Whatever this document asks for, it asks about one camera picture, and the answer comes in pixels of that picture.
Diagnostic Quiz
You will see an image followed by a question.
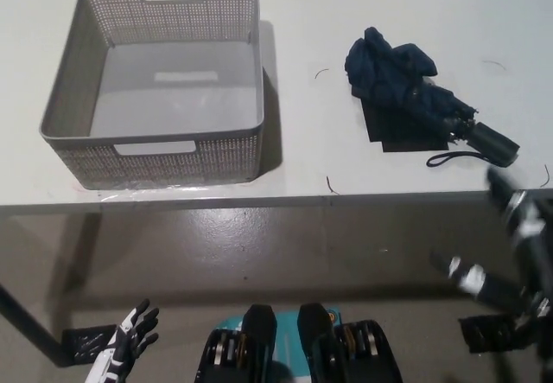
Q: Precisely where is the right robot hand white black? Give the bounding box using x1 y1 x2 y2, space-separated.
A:
430 168 553 315

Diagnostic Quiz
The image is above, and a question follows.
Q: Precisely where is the black table leg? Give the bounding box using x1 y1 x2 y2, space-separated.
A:
0 282 73 367

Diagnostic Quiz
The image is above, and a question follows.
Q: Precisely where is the grey perforated plastic basket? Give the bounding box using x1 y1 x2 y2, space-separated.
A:
39 0 266 190

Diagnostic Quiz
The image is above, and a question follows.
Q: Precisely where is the black rubber mat patch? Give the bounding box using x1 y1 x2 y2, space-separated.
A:
349 85 418 144
382 117 450 154

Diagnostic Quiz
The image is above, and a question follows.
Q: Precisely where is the robot torso black teal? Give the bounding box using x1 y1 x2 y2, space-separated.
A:
194 303 405 383

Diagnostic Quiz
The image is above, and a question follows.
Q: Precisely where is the navy folding umbrella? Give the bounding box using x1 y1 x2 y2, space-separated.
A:
344 27 521 169

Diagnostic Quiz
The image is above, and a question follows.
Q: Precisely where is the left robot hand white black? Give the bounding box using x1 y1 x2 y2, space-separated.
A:
85 298 160 383

